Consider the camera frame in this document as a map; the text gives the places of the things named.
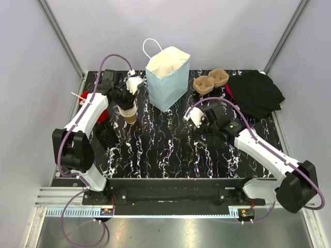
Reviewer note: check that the red cup with stirrers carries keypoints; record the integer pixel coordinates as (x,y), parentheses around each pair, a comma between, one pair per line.
(82,98)

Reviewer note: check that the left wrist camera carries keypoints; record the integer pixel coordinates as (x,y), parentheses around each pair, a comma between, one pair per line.
(133,83)

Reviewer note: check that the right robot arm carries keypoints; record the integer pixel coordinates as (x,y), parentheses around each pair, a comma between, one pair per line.
(294,184)

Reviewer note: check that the stack of paper cups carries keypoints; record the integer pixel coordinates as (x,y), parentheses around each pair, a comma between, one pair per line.
(130,115)

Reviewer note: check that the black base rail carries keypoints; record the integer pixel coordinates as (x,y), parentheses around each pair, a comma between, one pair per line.
(178,209)

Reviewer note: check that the stack of black lids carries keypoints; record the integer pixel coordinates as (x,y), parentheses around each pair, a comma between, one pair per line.
(106,136)

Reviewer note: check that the stack of pulp cup carriers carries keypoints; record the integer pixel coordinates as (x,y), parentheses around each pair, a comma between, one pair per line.
(206,83)

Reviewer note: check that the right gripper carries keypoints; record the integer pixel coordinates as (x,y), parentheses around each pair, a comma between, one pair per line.
(202,122)

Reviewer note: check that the black cloth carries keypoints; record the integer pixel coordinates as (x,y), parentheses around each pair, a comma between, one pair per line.
(255,94)

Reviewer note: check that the light blue paper bag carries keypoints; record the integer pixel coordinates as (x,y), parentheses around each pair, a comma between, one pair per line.
(167,75)

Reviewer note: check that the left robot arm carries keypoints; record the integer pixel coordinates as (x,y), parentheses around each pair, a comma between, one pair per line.
(73,153)

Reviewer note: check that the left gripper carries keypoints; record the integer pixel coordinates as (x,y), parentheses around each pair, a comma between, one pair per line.
(129,104)

